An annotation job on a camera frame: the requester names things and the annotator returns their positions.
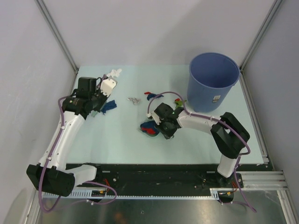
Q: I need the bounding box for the green hand brush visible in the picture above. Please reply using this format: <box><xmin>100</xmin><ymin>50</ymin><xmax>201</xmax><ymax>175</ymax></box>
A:
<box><xmin>91</xmin><ymin>111</ymin><xmax>98</xmax><ymax>117</ymax></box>

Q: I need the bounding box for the green dustpan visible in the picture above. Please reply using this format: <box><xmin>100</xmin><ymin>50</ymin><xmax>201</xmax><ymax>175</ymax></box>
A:
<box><xmin>139</xmin><ymin>121</ymin><xmax>162</xmax><ymax>138</ymax></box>

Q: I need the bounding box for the green and red scrap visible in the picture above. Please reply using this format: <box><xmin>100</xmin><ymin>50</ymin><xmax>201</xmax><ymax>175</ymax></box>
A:
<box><xmin>174</xmin><ymin>98</ymin><xmax>186</xmax><ymax>108</ymax></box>

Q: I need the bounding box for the blue and red scrap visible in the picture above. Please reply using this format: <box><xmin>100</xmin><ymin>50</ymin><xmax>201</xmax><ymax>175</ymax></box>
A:
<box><xmin>144</xmin><ymin>92</ymin><xmax>156</xmax><ymax>101</ymax></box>

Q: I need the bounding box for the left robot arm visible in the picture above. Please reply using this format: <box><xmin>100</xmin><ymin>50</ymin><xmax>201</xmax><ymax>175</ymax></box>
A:
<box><xmin>26</xmin><ymin>77</ymin><xmax>117</xmax><ymax>197</ymax></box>

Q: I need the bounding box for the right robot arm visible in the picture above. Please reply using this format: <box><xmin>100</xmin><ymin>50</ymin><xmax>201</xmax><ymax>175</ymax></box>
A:
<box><xmin>148</xmin><ymin>103</ymin><xmax>250</xmax><ymax>187</ymax></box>

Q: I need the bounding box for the dark blue paper scrap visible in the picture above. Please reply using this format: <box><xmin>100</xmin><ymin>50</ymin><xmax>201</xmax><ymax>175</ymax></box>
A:
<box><xmin>100</xmin><ymin>100</ymin><xmax>117</xmax><ymax>114</ymax></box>

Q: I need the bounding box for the white paper scrap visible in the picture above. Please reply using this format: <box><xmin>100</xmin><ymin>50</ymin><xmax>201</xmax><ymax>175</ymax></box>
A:
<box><xmin>107</xmin><ymin>69</ymin><xmax>122</xmax><ymax>77</ymax></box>

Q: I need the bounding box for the silver foil paper scrap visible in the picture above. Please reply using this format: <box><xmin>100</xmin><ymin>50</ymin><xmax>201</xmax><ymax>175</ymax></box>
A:
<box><xmin>127</xmin><ymin>98</ymin><xmax>140</xmax><ymax>105</ymax></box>

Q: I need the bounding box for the blue plastic bucket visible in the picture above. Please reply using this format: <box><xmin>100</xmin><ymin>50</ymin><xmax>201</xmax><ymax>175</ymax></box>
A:
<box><xmin>187</xmin><ymin>52</ymin><xmax>240</xmax><ymax>112</ymax></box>

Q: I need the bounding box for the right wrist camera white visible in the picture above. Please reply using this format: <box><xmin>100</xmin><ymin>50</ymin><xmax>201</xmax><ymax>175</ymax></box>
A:
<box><xmin>146</xmin><ymin>111</ymin><xmax>161</xmax><ymax>125</ymax></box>

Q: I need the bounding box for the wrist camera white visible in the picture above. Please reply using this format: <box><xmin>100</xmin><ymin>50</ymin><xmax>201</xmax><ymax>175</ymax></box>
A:
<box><xmin>146</xmin><ymin>111</ymin><xmax>161</xmax><ymax>125</ymax></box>
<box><xmin>100</xmin><ymin>77</ymin><xmax>117</xmax><ymax>97</ymax></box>

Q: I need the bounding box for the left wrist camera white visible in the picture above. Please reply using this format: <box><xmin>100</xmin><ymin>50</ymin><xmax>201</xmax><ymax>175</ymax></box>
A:
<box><xmin>100</xmin><ymin>77</ymin><xmax>117</xmax><ymax>97</ymax></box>

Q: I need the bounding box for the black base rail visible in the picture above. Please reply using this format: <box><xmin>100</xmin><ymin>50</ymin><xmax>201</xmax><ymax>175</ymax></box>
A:
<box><xmin>80</xmin><ymin>163</ymin><xmax>243</xmax><ymax>196</ymax></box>

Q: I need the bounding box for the right aluminium frame post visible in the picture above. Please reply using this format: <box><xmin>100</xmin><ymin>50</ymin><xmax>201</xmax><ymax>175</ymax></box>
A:
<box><xmin>238</xmin><ymin>0</ymin><xmax>285</xmax><ymax>72</ymax></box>

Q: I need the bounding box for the aluminium frame post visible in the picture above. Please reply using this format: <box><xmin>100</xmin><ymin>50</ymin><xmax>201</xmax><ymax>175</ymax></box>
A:
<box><xmin>34</xmin><ymin>0</ymin><xmax>79</xmax><ymax>74</ymax></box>
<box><xmin>238</xmin><ymin>0</ymin><xmax>285</xmax><ymax>72</ymax></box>

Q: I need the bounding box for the grey cable duct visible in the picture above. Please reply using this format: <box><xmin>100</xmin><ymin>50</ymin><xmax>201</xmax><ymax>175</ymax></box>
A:
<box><xmin>44</xmin><ymin>188</ymin><xmax>234</xmax><ymax>200</ymax></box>

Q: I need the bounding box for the left aluminium frame post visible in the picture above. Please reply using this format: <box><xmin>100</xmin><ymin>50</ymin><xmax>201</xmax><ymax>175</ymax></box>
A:
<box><xmin>34</xmin><ymin>0</ymin><xmax>79</xmax><ymax>74</ymax></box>

